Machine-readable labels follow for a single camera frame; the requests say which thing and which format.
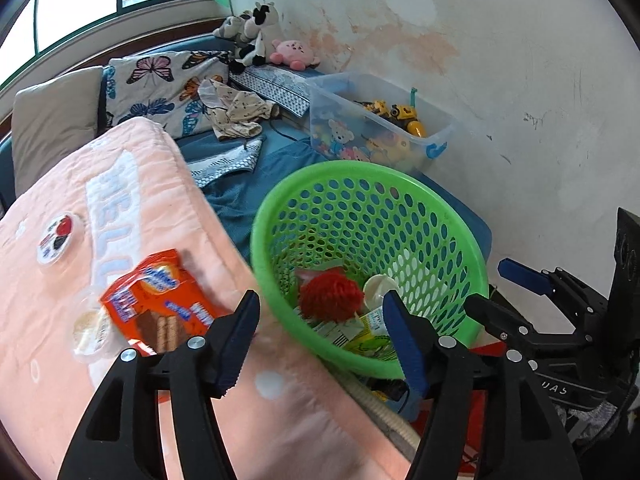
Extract clear lemon juice bottle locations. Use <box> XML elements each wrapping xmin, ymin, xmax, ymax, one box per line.
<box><xmin>307</xmin><ymin>307</ymin><xmax>396</xmax><ymax>361</ymax></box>

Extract patterned grey cloth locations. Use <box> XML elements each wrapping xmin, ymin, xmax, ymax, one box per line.
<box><xmin>229</xmin><ymin>65</ymin><xmax>320</xmax><ymax>118</ymax></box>

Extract white paper cup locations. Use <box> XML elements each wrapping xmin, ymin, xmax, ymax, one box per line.
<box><xmin>362</xmin><ymin>274</ymin><xmax>399</xmax><ymax>311</ymax></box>

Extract beige crumpled clothes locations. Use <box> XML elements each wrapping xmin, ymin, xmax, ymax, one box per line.
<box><xmin>198</xmin><ymin>79</ymin><xmax>280</xmax><ymax>141</ymax></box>

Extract green plastic basket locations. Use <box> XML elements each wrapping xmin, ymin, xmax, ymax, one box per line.
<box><xmin>250</xmin><ymin>160</ymin><xmax>489</xmax><ymax>379</ymax></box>

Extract butterfly cushion right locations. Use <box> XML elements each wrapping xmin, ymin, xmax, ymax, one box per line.
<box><xmin>103</xmin><ymin>51</ymin><xmax>229</xmax><ymax>139</ymax></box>

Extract round peel-off lid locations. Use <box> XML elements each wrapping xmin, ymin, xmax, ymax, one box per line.
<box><xmin>36</xmin><ymin>212</ymin><xmax>84</xmax><ymax>266</ymax></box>

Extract clear pudding cup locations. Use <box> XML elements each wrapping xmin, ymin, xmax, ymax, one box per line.
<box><xmin>66</xmin><ymin>287</ymin><xmax>117</xmax><ymax>364</ymax></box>

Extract pink plush toy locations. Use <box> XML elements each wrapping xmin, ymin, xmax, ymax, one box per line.
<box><xmin>269</xmin><ymin>40</ymin><xmax>320</xmax><ymax>72</ymax></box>

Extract red item on floor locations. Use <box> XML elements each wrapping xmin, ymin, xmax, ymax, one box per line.
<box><xmin>409</xmin><ymin>342</ymin><xmax>506</xmax><ymax>479</ymax></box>

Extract red mesh net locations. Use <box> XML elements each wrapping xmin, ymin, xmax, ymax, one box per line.
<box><xmin>298</xmin><ymin>268</ymin><xmax>363</xmax><ymax>323</ymax></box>

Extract pink strawberry snack bag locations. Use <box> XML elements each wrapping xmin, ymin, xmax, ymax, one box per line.
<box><xmin>294</xmin><ymin>268</ymin><xmax>322</xmax><ymax>289</ymax></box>

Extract pink quilted table cover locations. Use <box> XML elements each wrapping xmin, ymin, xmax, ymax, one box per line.
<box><xmin>1</xmin><ymin>118</ymin><xmax>409</xmax><ymax>479</ymax></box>

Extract grey pillow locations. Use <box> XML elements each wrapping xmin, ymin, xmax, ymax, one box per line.
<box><xmin>12</xmin><ymin>66</ymin><xmax>103</xmax><ymax>196</ymax></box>

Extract yellow toy truck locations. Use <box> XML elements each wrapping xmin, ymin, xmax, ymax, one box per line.
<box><xmin>358</xmin><ymin>100</ymin><xmax>427</xmax><ymax>139</ymax></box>

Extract clear toy storage box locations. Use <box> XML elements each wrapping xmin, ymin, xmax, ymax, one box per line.
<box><xmin>308</xmin><ymin>73</ymin><xmax>462</xmax><ymax>176</ymax></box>

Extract orange wafer snack wrapper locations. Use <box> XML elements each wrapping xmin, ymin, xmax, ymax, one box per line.
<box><xmin>100</xmin><ymin>249</ymin><xmax>229</xmax><ymax>356</ymax></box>

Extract cow plush toy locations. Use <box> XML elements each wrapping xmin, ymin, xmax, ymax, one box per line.
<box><xmin>213</xmin><ymin>2</ymin><xmax>284</xmax><ymax>75</ymax></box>

